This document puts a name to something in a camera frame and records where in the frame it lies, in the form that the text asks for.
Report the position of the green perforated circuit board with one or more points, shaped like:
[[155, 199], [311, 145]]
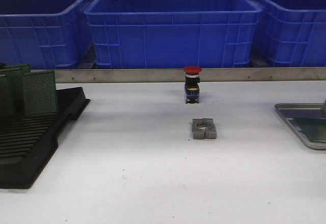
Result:
[[7, 105], [309, 129], [323, 109], [39, 93], [14, 83]]

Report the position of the blue plastic crate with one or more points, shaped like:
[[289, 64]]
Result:
[[291, 33], [144, 34], [47, 34]]

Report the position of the red emergency stop button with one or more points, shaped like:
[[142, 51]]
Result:
[[192, 80]]

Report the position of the black slotted board rack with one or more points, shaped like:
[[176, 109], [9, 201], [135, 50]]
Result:
[[28, 143]]

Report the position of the grey split clamp block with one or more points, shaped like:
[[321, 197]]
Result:
[[204, 128]]

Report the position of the metal tray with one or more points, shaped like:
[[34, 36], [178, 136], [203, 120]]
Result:
[[287, 111]]

